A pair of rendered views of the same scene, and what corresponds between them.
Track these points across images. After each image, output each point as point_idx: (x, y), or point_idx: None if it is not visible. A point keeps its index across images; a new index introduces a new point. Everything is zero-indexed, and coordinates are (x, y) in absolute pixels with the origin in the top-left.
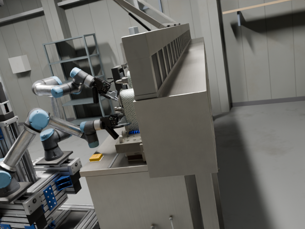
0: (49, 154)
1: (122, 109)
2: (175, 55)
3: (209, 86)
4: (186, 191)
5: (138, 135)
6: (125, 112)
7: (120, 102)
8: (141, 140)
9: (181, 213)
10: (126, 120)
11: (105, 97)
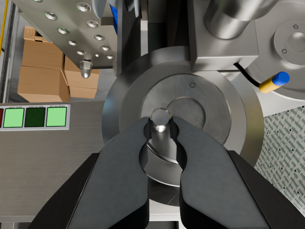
0: None
1: (192, 34)
2: (150, 221)
3: None
4: None
5: (78, 0)
6: (117, 53)
7: (102, 120)
8: (42, 17)
9: None
10: (118, 5)
11: (43, 216)
